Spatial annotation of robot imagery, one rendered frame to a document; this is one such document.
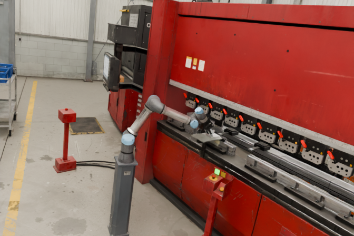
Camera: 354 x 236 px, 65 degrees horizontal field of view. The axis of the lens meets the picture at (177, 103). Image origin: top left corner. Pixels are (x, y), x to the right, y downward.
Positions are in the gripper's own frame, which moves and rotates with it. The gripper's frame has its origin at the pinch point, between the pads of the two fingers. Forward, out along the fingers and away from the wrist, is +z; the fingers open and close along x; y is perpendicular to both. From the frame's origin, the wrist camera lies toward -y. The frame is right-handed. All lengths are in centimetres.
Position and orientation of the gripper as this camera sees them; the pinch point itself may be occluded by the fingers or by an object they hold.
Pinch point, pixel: (209, 135)
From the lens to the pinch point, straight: 286.4
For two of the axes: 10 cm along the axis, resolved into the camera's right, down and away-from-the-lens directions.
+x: -5.5, -2.9, 7.8
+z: 4.2, 7.2, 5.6
